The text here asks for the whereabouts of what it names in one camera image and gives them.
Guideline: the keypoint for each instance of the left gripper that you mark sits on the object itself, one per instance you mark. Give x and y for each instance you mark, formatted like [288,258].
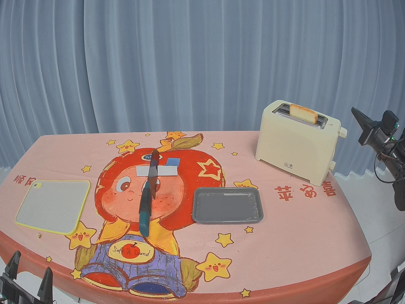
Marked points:
[17,291]

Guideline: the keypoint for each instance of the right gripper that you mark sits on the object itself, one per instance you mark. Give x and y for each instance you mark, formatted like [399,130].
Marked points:
[372,135]

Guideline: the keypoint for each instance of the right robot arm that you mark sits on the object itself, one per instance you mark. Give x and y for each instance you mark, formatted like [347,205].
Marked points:
[397,169]

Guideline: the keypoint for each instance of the slice of bread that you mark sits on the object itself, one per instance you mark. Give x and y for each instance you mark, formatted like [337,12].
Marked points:
[303,112]

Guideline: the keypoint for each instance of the cream toaster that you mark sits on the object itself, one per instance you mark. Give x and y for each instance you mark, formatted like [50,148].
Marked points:
[294,147]

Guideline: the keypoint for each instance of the cutting board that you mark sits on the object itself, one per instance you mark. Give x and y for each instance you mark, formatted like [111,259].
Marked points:
[52,206]

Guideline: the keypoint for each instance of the dark grey tray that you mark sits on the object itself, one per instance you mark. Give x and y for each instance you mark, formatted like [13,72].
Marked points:
[226,206]

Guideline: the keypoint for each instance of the white knife rest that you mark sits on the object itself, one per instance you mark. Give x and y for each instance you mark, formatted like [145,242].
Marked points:
[167,170]

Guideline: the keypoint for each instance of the blue curtain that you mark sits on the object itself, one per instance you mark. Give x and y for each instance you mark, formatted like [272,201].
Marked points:
[189,55]

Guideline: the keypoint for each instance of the small blue tape piece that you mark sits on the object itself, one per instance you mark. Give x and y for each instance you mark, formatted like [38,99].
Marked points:
[173,161]

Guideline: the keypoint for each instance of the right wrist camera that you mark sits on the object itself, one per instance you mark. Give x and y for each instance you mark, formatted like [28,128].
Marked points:
[389,121]

